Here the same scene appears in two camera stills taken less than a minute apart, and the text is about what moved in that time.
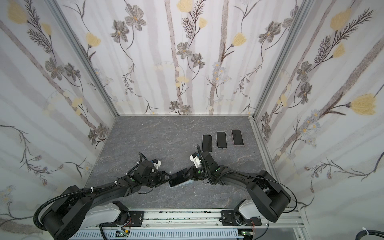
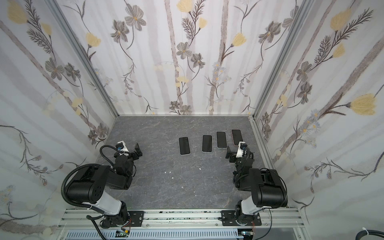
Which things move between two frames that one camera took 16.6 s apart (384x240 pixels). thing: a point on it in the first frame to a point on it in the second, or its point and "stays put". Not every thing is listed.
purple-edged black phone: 207,143 stays put
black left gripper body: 155,180 to 133,156
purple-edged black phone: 178,178 to 184,145
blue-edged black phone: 221,139 stays put
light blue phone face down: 221,140 stays put
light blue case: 185,182 to 184,146
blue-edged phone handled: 237,137 stays put
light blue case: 207,143 stays put
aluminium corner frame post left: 55,6 stays put
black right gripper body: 189,173 to 233,156
